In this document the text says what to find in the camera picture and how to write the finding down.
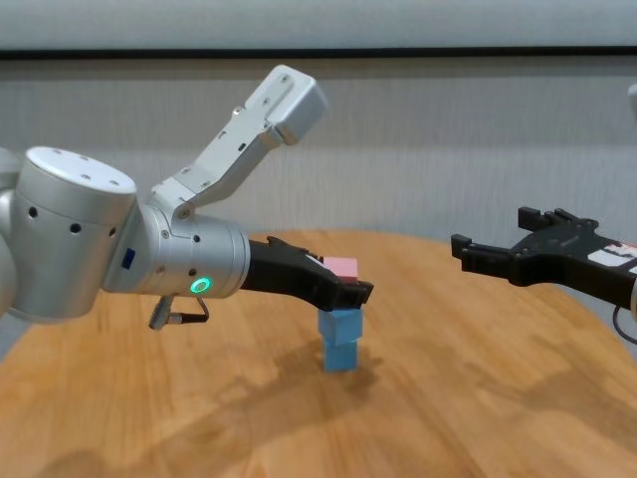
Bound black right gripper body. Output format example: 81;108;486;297
511;217;637;309

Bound right arm cable with plug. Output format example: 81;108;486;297
611;304;637;344

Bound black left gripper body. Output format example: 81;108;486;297
242;235;345;314

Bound pink cube block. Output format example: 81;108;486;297
322;256;361;286

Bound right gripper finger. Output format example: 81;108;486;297
517;206;582;234
450;233;525;286

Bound black wall rail strip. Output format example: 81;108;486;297
0;46;637;64

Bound arm cable with plug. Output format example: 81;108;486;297
611;304;637;344
148;295;211;332

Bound blue cube block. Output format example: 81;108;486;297
323;339;360;372
318;308;364;347

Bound left arm cable with plug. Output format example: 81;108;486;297
148;295;211;332

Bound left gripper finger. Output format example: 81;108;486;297
318;280;375;313
278;242;327;270

